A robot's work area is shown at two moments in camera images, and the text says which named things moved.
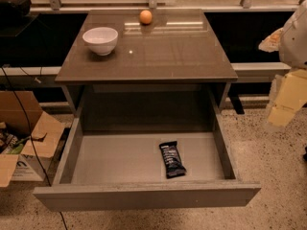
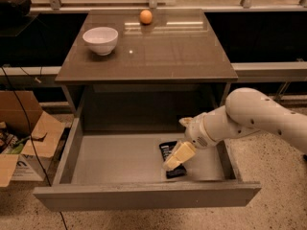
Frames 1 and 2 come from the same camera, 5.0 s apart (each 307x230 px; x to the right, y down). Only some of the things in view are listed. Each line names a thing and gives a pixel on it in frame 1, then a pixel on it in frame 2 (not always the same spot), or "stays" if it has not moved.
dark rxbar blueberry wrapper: (172, 159) stays
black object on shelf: (13, 6) stays
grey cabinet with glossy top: (170, 75) stays
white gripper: (295, 45) -> (196, 133)
